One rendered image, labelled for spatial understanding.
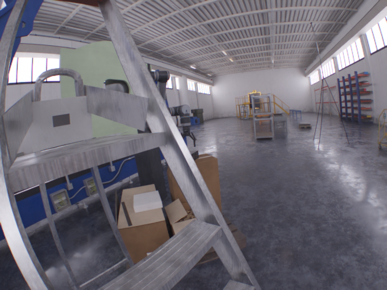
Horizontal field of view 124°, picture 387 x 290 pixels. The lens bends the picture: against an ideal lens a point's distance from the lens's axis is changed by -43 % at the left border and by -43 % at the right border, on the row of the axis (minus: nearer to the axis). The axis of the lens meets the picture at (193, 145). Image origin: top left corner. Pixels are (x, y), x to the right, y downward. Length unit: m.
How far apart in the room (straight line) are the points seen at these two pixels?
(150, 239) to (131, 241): 0.17
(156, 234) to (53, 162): 1.36
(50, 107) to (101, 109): 0.17
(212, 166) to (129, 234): 1.07
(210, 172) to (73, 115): 1.56
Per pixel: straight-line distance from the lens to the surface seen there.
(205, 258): 1.88
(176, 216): 1.61
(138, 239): 1.61
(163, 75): 2.51
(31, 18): 2.48
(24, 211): 3.20
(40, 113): 0.60
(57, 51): 12.23
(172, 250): 0.41
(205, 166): 1.87
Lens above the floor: 1.39
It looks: 10 degrees down
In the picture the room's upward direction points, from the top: 7 degrees counter-clockwise
